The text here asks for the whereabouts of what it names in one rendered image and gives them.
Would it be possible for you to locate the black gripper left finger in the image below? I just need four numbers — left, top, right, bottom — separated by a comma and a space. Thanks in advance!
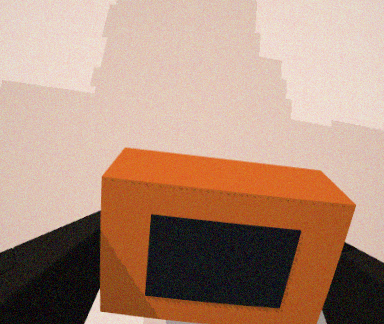
0, 211, 101, 324

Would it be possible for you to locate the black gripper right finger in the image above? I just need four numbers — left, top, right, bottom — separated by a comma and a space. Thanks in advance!
323, 242, 384, 324

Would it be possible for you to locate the orange block with black square face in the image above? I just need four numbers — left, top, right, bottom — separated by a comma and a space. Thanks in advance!
100, 147, 356, 324

